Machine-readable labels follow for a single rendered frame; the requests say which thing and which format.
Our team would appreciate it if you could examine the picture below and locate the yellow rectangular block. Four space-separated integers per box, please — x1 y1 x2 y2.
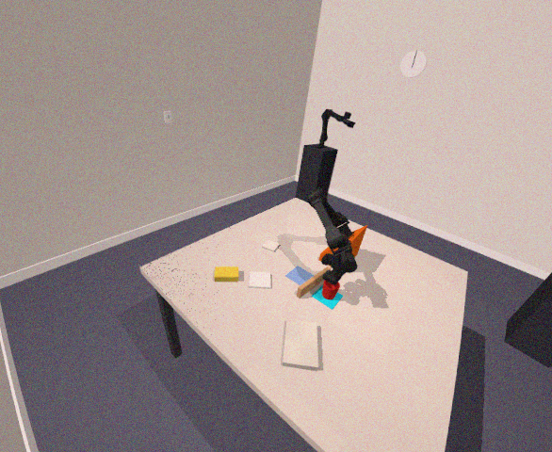
215 266 238 283

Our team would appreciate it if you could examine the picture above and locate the light brown wooden plank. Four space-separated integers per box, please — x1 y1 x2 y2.
297 267 331 298

